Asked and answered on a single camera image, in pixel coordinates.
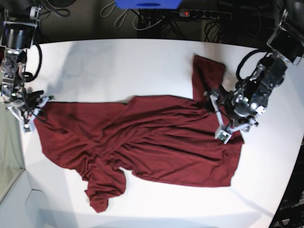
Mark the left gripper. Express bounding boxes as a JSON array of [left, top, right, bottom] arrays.
[[205, 85, 259, 132]]

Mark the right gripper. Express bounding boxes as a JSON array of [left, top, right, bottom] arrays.
[[4, 90, 54, 126]]

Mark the dark red t-shirt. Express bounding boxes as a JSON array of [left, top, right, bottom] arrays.
[[35, 55, 244, 213]]

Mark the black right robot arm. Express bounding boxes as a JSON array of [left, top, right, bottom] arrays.
[[0, 0, 53, 132]]

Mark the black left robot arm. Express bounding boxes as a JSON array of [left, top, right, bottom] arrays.
[[206, 0, 304, 142]]

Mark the green cloth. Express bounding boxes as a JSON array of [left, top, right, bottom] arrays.
[[0, 99, 24, 195]]

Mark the black power strip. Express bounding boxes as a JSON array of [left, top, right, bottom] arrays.
[[179, 9, 232, 20]]

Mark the blue box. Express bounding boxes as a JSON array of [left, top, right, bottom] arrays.
[[115, 0, 182, 10]]

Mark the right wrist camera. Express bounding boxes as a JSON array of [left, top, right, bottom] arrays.
[[22, 124, 35, 133]]

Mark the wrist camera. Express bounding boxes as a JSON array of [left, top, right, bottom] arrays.
[[22, 124, 35, 133], [215, 128, 232, 144]]

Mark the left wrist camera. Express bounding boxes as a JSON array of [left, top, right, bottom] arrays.
[[215, 128, 232, 144]]

